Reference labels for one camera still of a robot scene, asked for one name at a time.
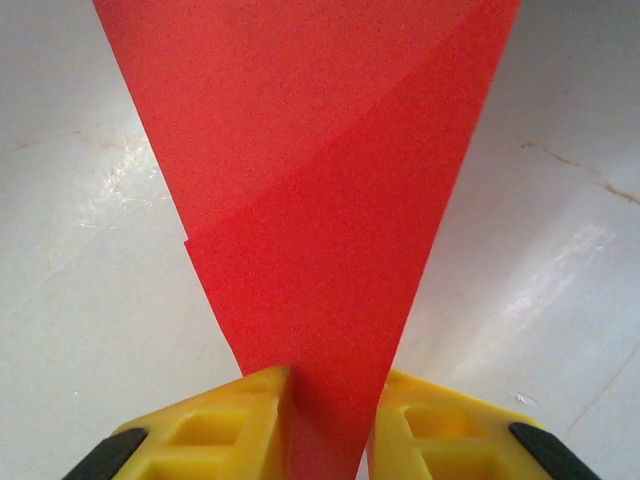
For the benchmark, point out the red paper sheet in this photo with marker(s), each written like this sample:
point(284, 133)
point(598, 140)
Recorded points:
point(310, 200)

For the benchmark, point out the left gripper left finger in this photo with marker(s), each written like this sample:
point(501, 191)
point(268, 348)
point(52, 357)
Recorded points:
point(210, 440)

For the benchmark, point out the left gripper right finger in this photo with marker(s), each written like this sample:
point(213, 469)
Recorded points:
point(450, 440)

